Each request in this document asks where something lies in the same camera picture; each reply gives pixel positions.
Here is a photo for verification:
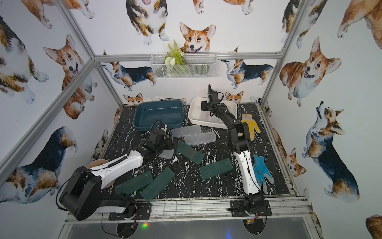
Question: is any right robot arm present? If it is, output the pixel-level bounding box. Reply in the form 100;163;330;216
201;85;265;215

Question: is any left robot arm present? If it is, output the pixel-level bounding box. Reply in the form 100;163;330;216
56;126;179;221

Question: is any white plastic storage box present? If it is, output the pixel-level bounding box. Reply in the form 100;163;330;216
188;97;239;129

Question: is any teal plastic storage box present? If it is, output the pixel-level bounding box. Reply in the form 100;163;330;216
133;100;184;131

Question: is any dark green pencil case centre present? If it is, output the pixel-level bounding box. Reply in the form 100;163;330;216
176;140;205;165

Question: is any dark green pencil case front-left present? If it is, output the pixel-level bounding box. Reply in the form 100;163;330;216
115;171;153;195

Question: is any dark green pencil case front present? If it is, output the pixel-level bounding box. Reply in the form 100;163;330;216
141;167;175;203

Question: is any dark green pencil case right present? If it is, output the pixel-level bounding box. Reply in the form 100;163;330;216
199;158;233;180

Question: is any artificial fern plant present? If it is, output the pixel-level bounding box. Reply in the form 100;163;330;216
164;40;186;77

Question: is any bowl with green salad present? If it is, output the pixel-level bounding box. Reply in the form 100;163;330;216
86;159;116;189

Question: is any blue grey work glove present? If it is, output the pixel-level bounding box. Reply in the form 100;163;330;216
253;155;274;194

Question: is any white wire wall basket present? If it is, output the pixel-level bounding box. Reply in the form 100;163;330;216
150;53;217;79

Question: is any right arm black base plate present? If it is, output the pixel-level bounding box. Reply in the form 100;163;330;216
229;199;273;218

